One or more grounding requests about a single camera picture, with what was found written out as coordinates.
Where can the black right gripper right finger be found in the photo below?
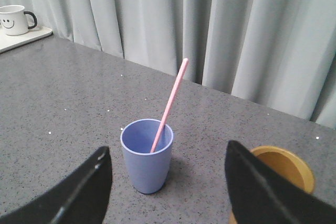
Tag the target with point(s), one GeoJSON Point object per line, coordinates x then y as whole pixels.
{"type": "Point", "coordinates": [265, 195]}

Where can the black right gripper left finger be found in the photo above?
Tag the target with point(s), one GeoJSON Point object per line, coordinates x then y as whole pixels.
{"type": "Point", "coordinates": [82, 197]}

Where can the blue plastic cup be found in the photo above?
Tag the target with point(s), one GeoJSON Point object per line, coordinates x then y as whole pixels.
{"type": "Point", "coordinates": [147, 171]}

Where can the bamboo wooden cup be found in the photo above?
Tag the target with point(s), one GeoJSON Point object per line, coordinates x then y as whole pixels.
{"type": "Point", "coordinates": [291, 166]}

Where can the grey curtain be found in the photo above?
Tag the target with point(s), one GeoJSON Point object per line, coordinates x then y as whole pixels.
{"type": "Point", "coordinates": [278, 53]}

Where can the white tray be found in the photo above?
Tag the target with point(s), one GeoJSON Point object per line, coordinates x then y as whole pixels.
{"type": "Point", "coordinates": [10, 42]}

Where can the white smiley mug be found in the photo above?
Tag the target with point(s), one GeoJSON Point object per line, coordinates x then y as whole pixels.
{"type": "Point", "coordinates": [14, 20]}

